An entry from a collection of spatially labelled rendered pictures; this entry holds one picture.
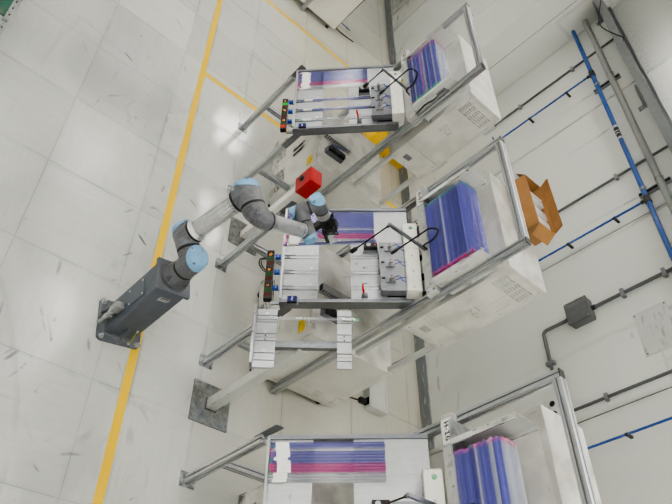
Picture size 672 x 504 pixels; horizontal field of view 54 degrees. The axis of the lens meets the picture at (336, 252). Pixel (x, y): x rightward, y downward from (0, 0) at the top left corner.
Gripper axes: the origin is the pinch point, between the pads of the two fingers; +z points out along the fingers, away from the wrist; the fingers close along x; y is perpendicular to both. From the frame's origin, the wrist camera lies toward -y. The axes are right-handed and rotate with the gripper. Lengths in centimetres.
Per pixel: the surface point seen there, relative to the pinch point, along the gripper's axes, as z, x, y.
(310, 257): 8.8, -0.3, -13.4
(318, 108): 7, 134, -11
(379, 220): 18.7, 28.6, 24.9
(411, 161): 52, 113, 45
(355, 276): 15.0, -13.9, 10.7
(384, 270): 13.0, -14.6, 27.1
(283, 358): 12, -62, -27
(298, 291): 7.4, -24.4, -19.0
